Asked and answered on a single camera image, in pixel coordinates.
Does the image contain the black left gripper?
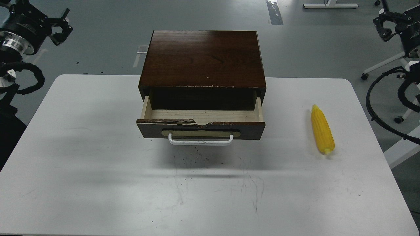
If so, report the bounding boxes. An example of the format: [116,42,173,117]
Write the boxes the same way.
[1,0,73,46]

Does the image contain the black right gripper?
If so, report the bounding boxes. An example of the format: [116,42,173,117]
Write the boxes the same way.
[373,5,420,58]

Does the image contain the yellow corn cob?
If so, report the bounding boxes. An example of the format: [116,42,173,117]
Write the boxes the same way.
[310,104,335,155]

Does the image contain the wooden drawer with white handle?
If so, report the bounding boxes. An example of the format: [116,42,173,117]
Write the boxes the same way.
[136,96,266,146]

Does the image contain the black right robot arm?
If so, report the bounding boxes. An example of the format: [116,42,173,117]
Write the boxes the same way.
[366,0,420,145]

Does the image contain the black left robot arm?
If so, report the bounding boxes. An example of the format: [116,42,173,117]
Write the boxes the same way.
[0,0,73,108]

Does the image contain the white desk base far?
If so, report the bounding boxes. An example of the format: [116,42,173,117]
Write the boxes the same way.
[303,0,359,9]

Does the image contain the grey floor tape strip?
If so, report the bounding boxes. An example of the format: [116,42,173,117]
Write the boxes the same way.
[266,0,284,25]

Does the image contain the dark wooden cabinet box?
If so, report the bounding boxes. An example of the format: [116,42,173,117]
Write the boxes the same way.
[138,30,267,110]

